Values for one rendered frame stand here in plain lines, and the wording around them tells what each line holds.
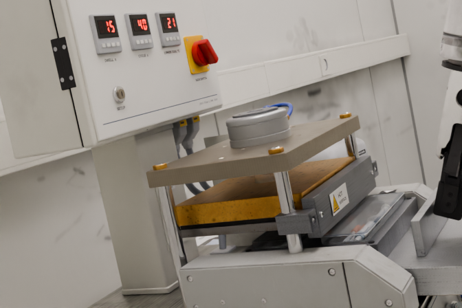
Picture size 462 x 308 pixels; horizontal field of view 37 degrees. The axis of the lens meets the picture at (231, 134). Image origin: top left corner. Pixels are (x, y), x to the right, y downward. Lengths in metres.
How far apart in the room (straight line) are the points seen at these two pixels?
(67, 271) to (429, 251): 0.77
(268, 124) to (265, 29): 1.29
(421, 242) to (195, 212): 0.26
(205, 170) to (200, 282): 0.12
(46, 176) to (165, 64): 0.46
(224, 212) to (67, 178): 0.61
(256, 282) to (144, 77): 0.32
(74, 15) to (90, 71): 0.07
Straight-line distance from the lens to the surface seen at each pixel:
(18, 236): 1.29
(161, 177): 0.81
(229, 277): 0.77
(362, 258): 0.72
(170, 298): 0.94
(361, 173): 0.92
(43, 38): 0.85
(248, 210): 0.80
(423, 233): 0.78
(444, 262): 0.76
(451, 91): 0.77
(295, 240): 0.76
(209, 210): 0.83
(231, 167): 0.76
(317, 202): 0.76
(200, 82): 1.03
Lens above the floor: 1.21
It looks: 5 degrees down
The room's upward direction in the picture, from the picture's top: 12 degrees counter-clockwise
